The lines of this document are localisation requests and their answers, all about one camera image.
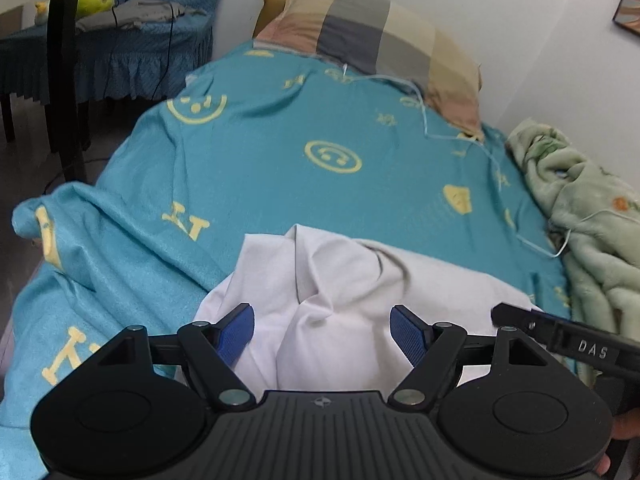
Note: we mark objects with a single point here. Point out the grey cloth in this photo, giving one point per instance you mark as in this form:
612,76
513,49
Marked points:
140,12

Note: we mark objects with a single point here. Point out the white garment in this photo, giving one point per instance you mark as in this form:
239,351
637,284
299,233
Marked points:
350,285

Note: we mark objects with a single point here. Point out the framed wall picture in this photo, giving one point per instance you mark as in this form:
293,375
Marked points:
631,10

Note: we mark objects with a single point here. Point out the blue covered chair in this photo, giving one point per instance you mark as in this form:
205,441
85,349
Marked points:
150,60

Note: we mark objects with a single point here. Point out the plaid pillow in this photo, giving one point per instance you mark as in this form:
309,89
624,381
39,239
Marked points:
375,25

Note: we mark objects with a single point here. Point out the teal printed bed sheet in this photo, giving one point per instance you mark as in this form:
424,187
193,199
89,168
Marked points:
300,110

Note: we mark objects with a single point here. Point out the pale green fleece blanket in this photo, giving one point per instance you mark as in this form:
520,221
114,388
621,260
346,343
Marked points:
590,200

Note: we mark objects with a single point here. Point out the person's right hand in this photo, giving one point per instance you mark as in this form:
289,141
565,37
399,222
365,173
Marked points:
631,426

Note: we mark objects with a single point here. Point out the mustard yellow pillow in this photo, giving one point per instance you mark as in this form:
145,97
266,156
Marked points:
270,10

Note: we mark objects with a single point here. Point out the yellow-green plush toy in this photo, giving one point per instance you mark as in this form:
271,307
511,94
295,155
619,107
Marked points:
95,1

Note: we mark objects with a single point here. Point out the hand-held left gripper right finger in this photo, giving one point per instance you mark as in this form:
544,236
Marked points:
407,332

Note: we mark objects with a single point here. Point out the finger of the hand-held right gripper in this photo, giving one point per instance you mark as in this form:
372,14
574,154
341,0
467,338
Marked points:
515,317

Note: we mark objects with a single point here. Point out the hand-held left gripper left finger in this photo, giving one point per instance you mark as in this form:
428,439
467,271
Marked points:
237,332

